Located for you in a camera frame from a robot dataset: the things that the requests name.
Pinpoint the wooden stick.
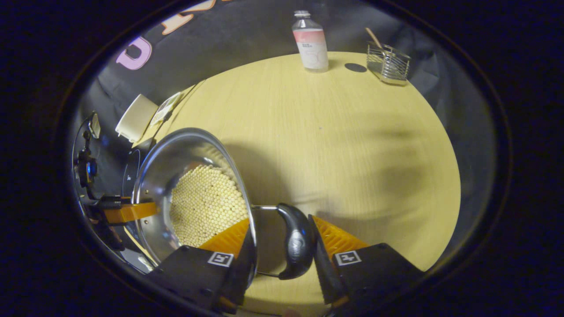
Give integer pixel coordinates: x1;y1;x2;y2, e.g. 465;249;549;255
365;27;384;50

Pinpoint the white toaster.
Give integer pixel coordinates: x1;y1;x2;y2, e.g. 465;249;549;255
115;94;159;143

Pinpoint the metal wire holder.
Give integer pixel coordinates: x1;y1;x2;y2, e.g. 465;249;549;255
367;43;411;86

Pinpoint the stainless steel pot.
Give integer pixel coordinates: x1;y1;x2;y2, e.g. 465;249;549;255
131;128;315;281

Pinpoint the pile of yellow soybeans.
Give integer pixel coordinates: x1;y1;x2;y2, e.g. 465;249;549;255
170;165;249;248

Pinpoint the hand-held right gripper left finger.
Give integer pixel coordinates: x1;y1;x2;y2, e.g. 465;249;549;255
148;218;258;314

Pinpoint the white divided plate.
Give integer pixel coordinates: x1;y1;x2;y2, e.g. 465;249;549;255
150;91;183;128

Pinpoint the clear bottle with pink label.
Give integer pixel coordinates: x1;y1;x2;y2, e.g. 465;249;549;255
292;10;329;73

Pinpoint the black induction cooktop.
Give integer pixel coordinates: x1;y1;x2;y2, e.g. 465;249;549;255
120;147;146;201

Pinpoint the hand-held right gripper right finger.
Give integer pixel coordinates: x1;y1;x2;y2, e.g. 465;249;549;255
308;214;426;306

